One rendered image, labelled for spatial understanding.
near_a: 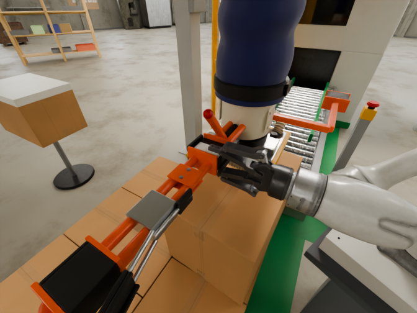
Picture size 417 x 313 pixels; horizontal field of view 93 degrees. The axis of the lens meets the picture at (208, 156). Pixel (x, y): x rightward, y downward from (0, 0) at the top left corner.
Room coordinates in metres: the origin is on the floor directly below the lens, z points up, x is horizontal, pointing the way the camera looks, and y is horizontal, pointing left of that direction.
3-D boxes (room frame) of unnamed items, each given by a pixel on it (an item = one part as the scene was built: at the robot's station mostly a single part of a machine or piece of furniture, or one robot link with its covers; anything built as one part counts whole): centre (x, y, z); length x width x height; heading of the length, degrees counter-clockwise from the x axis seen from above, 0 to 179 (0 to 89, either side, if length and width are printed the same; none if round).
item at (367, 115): (1.20, -1.05, 0.50); 0.07 x 0.07 x 1.00; 60
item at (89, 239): (0.12, 0.18, 1.23); 0.08 x 0.07 x 0.05; 150
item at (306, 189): (0.28, -0.20, 1.23); 0.09 x 0.06 x 0.09; 150
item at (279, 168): (0.32, -0.14, 1.23); 0.09 x 0.07 x 0.08; 60
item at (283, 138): (0.58, -0.21, 1.13); 0.34 x 0.10 x 0.05; 150
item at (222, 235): (0.62, -0.13, 0.74); 0.60 x 0.40 x 0.40; 147
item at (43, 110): (1.60, 1.49, 0.82); 0.60 x 0.40 x 0.40; 62
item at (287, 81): (0.63, -0.13, 1.35); 0.23 x 0.23 x 0.04
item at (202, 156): (0.41, 0.00, 1.23); 0.10 x 0.08 x 0.06; 60
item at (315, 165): (1.80, -1.20, 0.50); 2.31 x 0.05 x 0.19; 150
